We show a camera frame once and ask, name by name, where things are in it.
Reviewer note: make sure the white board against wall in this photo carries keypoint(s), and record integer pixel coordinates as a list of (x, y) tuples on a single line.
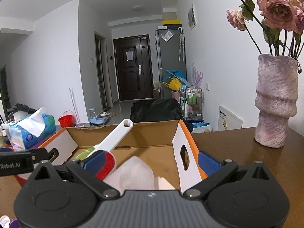
[(228, 120)]

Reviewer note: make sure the white bottle cap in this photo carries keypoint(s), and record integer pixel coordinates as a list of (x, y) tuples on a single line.
[(4, 221)]

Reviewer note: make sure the pink textured vase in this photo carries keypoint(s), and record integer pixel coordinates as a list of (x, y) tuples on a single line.
[(277, 94)]

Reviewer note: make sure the black bag on chair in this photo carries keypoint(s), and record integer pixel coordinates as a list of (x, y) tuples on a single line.
[(155, 110)]

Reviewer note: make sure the metal storage cart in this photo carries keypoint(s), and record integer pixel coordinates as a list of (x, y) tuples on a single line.
[(191, 102)]

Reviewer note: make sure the dark front door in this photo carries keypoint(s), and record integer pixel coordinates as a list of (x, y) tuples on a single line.
[(133, 67)]

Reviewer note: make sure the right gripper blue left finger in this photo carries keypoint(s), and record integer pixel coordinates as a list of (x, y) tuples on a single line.
[(79, 170)]

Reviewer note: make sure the black items on container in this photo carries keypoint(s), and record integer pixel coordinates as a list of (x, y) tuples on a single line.
[(21, 107)]

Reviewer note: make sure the dried pink roses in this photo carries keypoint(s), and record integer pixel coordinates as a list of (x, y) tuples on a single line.
[(281, 21)]

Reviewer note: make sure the red lint brush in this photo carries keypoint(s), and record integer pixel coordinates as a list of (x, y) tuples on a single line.
[(111, 144)]

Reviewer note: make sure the purple bottle cap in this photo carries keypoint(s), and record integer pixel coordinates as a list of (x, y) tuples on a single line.
[(14, 224)]

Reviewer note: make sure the red bucket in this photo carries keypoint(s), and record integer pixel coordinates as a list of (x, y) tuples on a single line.
[(66, 119)]

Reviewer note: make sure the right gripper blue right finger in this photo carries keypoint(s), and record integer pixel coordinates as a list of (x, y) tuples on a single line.
[(218, 172)]

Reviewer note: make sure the blue tissue pack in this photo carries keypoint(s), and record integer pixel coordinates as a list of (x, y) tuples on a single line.
[(31, 129)]

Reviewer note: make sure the grey refrigerator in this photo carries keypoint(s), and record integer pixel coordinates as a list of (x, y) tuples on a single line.
[(169, 58)]

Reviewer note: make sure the red cardboard box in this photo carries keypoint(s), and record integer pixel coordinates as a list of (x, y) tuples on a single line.
[(166, 146)]

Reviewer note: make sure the translucent plastic box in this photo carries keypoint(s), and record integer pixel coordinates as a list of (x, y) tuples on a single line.
[(133, 174)]

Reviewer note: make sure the green spray bottle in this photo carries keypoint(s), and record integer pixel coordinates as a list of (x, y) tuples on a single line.
[(82, 156)]

